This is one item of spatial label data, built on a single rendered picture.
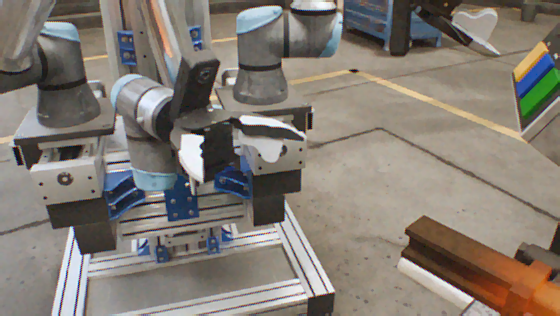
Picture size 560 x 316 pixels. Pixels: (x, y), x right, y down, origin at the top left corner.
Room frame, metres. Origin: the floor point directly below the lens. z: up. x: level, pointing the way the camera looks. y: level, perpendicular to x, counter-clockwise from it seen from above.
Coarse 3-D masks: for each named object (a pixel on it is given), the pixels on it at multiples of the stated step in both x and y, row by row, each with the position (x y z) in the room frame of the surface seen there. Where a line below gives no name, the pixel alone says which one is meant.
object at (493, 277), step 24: (432, 240) 0.27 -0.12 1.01; (456, 240) 0.27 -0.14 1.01; (432, 264) 0.27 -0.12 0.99; (456, 264) 0.26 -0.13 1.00; (480, 264) 0.24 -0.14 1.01; (504, 264) 0.24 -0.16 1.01; (480, 288) 0.24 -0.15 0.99; (504, 288) 0.23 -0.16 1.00; (528, 288) 0.21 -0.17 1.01; (552, 288) 0.22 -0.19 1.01; (504, 312) 0.21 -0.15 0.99; (552, 312) 0.20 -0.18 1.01
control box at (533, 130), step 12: (552, 36) 0.82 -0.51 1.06; (552, 48) 0.76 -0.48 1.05; (516, 84) 0.79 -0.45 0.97; (516, 96) 0.73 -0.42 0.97; (552, 96) 0.59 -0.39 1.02; (516, 108) 0.68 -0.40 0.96; (540, 108) 0.59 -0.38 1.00; (552, 108) 0.56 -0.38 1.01; (528, 120) 0.59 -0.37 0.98; (540, 120) 0.57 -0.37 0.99; (552, 120) 0.56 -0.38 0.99; (528, 132) 0.57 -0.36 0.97; (540, 132) 0.57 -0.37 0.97; (552, 132) 0.56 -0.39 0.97; (540, 144) 0.56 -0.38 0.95; (552, 144) 0.56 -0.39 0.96; (552, 156) 0.56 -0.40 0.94
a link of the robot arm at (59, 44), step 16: (48, 32) 0.95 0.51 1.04; (64, 32) 0.98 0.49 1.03; (48, 48) 0.94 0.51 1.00; (64, 48) 0.97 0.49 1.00; (80, 48) 1.02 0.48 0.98; (48, 64) 0.93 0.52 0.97; (64, 64) 0.96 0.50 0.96; (80, 64) 1.00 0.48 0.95; (48, 80) 0.95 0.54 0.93; (64, 80) 0.96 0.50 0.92
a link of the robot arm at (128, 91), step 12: (120, 84) 0.67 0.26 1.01; (132, 84) 0.65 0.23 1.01; (144, 84) 0.64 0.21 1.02; (156, 84) 0.65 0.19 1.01; (120, 96) 0.65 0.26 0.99; (132, 96) 0.63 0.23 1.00; (120, 108) 0.65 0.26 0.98; (132, 108) 0.61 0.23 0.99; (132, 120) 0.62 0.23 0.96; (132, 132) 0.63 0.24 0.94; (144, 132) 0.63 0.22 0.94
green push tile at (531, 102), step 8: (552, 72) 0.64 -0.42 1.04; (544, 80) 0.65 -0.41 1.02; (552, 80) 0.62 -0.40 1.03; (536, 88) 0.65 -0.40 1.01; (544, 88) 0.62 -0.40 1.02; (552, 88) 0.59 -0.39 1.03; (528, 96) 0.65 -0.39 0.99; (536, 96) 0.62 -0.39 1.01; (544, 96) 0.60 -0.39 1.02; (520, 104) 0.66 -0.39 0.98; (528, 104) 0.62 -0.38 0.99; (536, 104) 0.60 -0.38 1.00; (528, 112) 0.60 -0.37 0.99
